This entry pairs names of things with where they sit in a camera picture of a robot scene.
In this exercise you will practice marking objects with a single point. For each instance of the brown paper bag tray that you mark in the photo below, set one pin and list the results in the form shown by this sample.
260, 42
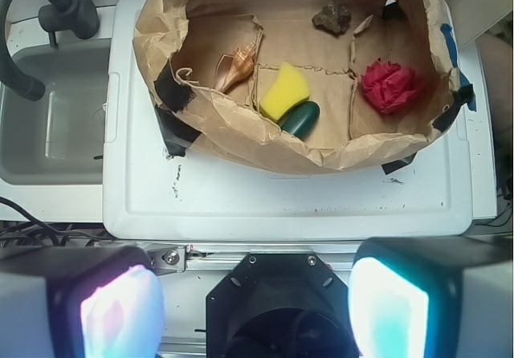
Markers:
178, 44

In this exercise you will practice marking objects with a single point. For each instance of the grey sink basin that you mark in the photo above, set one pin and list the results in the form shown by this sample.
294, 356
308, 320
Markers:
58, 140

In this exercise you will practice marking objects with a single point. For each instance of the white plastic lid board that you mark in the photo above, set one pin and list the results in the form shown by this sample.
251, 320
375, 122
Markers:
148, 194

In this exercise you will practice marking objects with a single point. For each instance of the red crumpled tissue paper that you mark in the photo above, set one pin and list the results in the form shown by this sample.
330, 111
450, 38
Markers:
389, 87

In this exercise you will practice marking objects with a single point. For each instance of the brown rock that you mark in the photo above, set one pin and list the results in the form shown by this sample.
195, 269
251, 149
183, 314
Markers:
334, 17

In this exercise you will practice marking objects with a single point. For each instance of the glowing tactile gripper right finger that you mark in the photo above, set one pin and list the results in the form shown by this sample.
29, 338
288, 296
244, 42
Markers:
433, 297

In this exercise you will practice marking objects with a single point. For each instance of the orange spiral seashell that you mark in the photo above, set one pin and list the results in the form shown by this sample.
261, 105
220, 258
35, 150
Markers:
234, 68

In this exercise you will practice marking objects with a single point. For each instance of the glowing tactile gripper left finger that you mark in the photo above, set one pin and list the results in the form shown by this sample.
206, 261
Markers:
80, 302

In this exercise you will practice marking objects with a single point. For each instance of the dark green oval soap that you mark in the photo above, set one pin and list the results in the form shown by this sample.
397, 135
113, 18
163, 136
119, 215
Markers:
301, 120

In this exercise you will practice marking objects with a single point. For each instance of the yellow sponge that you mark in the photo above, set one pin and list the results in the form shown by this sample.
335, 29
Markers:
289, 89

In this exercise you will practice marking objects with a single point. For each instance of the aluminium frame rail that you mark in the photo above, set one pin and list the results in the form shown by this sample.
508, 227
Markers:
170, 257

